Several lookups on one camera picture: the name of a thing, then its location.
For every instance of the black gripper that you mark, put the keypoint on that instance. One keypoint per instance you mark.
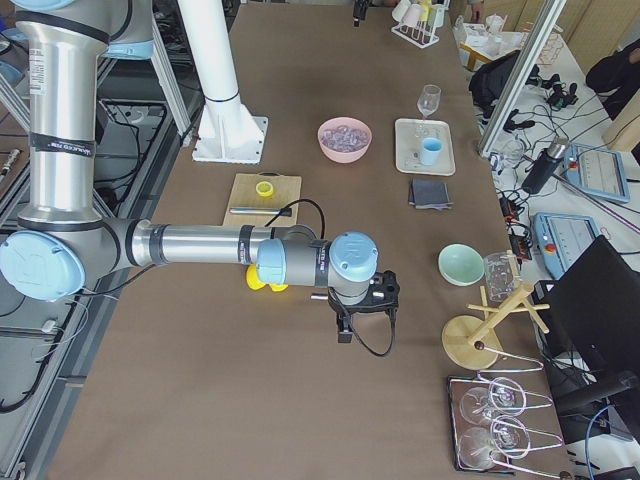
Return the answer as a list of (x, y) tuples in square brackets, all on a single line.
[(359, 7), (340, 312)]

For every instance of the pink bowl with ice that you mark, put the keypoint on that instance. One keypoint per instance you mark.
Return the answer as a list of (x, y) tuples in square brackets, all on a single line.
[(344, 139)]

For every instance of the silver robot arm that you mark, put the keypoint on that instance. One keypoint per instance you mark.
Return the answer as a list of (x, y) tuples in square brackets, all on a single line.
[(63, 243)]

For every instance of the wooden cup tree stand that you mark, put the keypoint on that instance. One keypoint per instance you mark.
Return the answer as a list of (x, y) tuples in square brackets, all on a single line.
[(472, 343)]

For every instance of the clear glass measuring cup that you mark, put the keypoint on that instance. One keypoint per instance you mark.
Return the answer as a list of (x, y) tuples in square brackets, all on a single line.
[(502, 276)]

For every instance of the light blue cup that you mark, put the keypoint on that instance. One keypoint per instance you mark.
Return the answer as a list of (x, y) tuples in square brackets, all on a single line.
[(430, 150)]

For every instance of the mint green bowl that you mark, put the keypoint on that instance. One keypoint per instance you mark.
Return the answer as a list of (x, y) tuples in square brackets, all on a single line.
[(460, 265)]

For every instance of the clear wine glass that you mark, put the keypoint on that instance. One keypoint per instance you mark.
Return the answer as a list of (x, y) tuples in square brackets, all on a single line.
[(428, 102)]

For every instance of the dark grey folded cloth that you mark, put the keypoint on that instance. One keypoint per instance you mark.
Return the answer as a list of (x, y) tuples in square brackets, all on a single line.
[(427, 194)]

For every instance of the cream serving tray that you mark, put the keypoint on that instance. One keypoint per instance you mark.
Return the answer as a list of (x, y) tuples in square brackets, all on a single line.
[(408, 144)]

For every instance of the black backpack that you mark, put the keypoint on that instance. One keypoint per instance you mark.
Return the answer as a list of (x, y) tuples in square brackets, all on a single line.
[(488, 82)]

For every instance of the wooden cutting board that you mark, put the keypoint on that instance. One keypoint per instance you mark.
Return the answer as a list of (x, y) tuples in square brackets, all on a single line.
[(243, 194)]

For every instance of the half lemon slice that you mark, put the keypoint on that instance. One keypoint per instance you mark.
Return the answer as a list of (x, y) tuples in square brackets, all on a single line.
[(264, 189)]

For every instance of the upside down wine glass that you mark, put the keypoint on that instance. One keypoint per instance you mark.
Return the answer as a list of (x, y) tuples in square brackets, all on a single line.
[(494, 447), (480, 405)]

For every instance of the black tray with glasses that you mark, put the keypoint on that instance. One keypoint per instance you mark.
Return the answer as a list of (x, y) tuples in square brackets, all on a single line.
[(540, 440)]

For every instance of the blue teach pendant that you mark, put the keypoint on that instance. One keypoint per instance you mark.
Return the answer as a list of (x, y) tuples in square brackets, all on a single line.
[(561, 239), (597, 171)]

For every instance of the black monitor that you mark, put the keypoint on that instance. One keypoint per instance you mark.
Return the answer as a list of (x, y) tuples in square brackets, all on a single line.
[(596, 302)]

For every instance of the black thermos bottle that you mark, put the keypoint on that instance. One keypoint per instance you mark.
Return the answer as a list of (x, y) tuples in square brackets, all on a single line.
[(545, 165)]

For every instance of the seated person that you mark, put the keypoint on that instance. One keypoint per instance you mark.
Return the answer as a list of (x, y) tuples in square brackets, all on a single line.
[(618, 75)]

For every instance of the white wire cup rack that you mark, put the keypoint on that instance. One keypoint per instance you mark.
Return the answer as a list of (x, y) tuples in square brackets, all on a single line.
[(417, 21)]

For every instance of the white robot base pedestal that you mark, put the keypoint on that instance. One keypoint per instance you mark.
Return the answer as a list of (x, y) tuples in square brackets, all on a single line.
[(227, 132)]

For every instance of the aluminium frame post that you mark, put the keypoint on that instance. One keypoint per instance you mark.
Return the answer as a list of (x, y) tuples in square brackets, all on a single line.
[(535, 41)]

